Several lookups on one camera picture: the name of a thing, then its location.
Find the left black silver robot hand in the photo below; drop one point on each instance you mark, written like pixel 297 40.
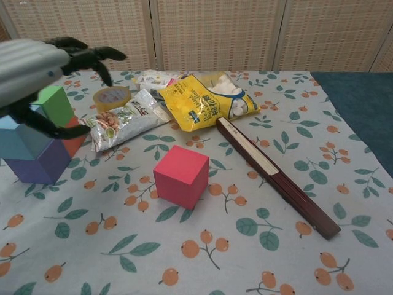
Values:
pixel 27 67

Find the green foam block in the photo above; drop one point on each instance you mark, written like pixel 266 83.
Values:
pixel 58 104

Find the light blue foam cube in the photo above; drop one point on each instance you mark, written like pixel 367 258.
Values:
pixel 18 144

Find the purple foam cube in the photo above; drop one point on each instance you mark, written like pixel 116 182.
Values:
pixel 40 167

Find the pink foam cube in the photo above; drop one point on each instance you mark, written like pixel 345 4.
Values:
pixel 181 172

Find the orange-red block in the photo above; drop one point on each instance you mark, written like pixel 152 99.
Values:
pixel 75 144

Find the clear packing tape roll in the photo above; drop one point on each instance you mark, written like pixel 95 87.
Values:
pixel 113 95

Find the silver nut snack bag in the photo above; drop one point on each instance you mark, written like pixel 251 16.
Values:
pixel 132 120

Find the white snack packet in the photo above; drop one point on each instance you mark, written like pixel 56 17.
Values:
pixel 153 80

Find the yellow marshmallow bag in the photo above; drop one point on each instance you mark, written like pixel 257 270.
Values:
pixel 196 104

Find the bamboo folding screen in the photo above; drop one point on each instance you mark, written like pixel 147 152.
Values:
pixel 215 30

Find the floral tablecloth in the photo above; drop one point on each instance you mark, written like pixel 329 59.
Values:
pixel 196 246

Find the dark red folded fan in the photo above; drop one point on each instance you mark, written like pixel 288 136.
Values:
pixel 276 175

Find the teal blue table cover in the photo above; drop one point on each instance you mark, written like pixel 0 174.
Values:
pixel 362 98

